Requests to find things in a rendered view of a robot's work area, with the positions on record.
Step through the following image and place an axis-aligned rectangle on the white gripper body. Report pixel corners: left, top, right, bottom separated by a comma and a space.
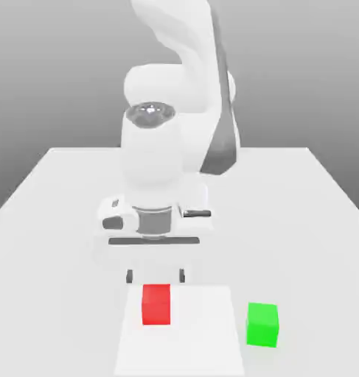
92, 234, 213, 271

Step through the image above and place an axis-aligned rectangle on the small red cube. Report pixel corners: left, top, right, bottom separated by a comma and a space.
141, 283, 172, 326

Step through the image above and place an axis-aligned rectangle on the small green cube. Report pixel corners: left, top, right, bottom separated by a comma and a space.
245, 302, 279, 349

